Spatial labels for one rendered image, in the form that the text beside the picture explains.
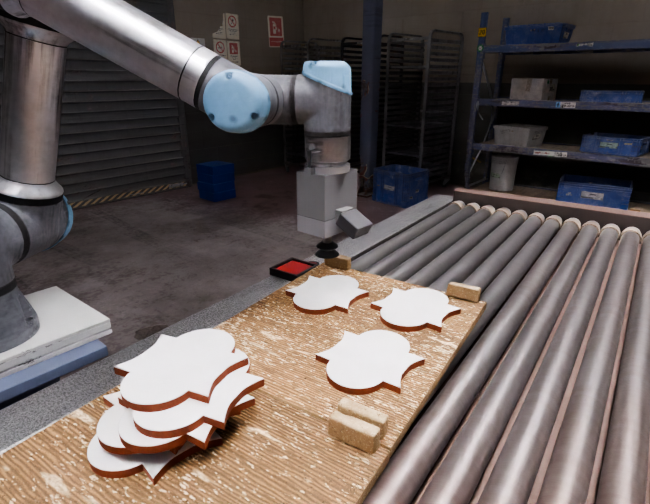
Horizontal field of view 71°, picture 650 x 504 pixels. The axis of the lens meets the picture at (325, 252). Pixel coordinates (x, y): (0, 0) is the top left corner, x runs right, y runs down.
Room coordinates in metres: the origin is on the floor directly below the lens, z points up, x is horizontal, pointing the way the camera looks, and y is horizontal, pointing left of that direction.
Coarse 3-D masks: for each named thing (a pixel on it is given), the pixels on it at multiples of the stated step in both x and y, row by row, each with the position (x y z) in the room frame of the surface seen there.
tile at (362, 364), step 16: (352, 336) 0.59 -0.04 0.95; (368, 336) 0.59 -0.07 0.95; (384, 336) 0.59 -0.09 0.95; (400, 336) 0.59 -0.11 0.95; (320, 352) 0.55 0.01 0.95; (336, 352) 0.55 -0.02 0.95; (352, 352) 0.55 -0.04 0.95; (368, 352) 0.55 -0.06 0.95; (384, 352) 0.55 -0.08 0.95; (400, 352) 0.55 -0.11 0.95; (336, 368) 0.51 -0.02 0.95; (352, 368) 0.51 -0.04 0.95; (368, 368) 0.51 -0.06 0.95; (384, 368) 0.51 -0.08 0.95; (400, 368) 0.51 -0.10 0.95; (336, 384) 0.48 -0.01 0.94; (352, 384) 0.48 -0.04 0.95; (368, 384) 0.48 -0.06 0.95; (384, 384) 0.49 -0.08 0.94; (400, 384) 0.48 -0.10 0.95
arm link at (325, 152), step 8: (304, 136) 0.75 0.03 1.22; (312, 144) 0.72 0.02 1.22; (320, 144) 0.72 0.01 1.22; (328, 144) 0.72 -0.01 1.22; (336, 144) 0.72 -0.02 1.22; (344, 144) 0.73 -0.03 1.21; (312, 152) 0.72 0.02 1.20; (320, 152) 0.72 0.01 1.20; (328, 152) 0.72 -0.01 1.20; (336, 152) 0.72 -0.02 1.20; (344, 152) 0.73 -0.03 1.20; (312, 160) 0.72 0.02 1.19; (320, 160) 0.72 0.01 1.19; (328, 160) 0.72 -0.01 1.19; (336, 160) 0.72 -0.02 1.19; (344, 160) 0.73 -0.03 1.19
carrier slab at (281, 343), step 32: (288, 288) 0.78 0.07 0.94; (384, 288) 0.78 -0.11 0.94; (256, 320) 0.66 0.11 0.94; (288, 320) 0.66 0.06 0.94; (320, 320) 0.66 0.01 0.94; (352, 320) 0.66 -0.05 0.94; (448, 320) 0.66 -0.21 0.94; (256, 352) 0.57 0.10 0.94; (288, 352) 0.57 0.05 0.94; (416, 352) 0.57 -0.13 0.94; (448, 352) 0.57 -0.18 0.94; (288, 384) 0.49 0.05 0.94; (320, 384) 0.49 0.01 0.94; (416, 384) 0.49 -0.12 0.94; (320, 416) 0.43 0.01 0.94; (416, 416) 0.45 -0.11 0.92
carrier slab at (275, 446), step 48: (48, 432) 0.41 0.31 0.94; (96, 432) 0.41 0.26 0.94; (240, 432) 0.41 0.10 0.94; (288, 432) 0.41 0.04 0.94; (0, 480) 0.34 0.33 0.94; (48, 480) 0.34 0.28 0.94; (96, 480) 0.34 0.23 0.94; (144, 480) 0.34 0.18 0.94; (192, 480) 0.34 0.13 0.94; (240, 480) 0.34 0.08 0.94; (288, 480) 0.34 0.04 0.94; (336, 480) 0.34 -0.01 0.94
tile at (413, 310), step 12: (420, 288) 0.76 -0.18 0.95; (384, 300) 0.71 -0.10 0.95; (396, 300) 0.71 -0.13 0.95; (408, 300) 0.71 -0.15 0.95; (420, 300) 0.71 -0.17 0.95; (432, 300) 0.71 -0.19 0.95; (444, 300) 0.71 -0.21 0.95; (384, 312) 0.67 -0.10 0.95; (396, 312) 0.67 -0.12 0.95; (408, 312) 0.67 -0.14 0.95; (420, 312) 0.67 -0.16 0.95; (432, 312) 0.67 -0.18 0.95; (444, 312) 0.67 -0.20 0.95; (456, 312) 0.68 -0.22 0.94; (384, 324) 0.65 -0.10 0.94; (396, 324) 0.63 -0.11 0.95; (408, 324) 0.63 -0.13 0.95; (420, 324) 0.63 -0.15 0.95; (432, 324) 0.63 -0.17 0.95
